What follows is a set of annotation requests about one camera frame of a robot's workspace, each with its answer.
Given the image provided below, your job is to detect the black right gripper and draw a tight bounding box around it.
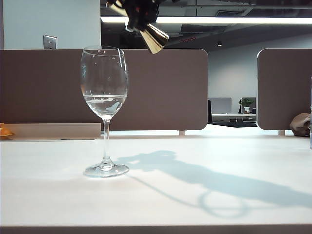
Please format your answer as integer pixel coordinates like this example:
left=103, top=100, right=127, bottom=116
left=121, top=0, right=176, bottom=33

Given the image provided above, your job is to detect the gold double jigger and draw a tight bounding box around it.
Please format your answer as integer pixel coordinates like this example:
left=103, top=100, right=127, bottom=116
left=106, top=0, right=170, bottom=55

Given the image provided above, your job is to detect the clear wine glass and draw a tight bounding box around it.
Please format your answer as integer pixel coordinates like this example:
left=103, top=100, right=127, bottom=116
left=80, top=45, right=129, bottom=178

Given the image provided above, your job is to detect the long ceiling light strip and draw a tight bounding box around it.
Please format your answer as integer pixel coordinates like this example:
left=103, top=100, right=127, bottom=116
left=100, top=16, right=312, bottom=25

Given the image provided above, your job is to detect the wide brown desk divider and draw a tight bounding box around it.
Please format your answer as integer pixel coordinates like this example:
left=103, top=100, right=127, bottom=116
left=0, top=48, right=209, bottom=131

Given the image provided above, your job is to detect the black office chair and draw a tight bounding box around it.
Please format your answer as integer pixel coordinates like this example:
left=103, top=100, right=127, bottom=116
left=207, top=99, right=213, bottom=125

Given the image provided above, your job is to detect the grey background partition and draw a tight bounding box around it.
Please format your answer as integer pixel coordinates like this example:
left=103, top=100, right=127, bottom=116
left=211, top=97, right=232, bottom=115

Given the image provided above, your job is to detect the white background desk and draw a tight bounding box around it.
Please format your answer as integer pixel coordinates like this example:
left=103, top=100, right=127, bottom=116
left=211, top=113, right=257, bottom=123

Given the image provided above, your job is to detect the green potted plant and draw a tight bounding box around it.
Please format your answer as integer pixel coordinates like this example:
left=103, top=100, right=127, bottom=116
left=239, top=97, right=256, bottom=115

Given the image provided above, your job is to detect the orange object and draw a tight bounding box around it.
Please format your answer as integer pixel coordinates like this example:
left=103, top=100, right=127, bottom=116
left=0, top=123, right=13, bottom=137

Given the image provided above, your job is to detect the brown crumpled bag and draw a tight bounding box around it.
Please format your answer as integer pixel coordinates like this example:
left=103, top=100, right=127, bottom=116
left=289, top=113, right=312, bottom=137

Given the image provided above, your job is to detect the silver wall switch plate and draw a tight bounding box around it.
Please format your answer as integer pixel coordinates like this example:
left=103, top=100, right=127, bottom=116
left=43, top=35, right=58, bottom=50

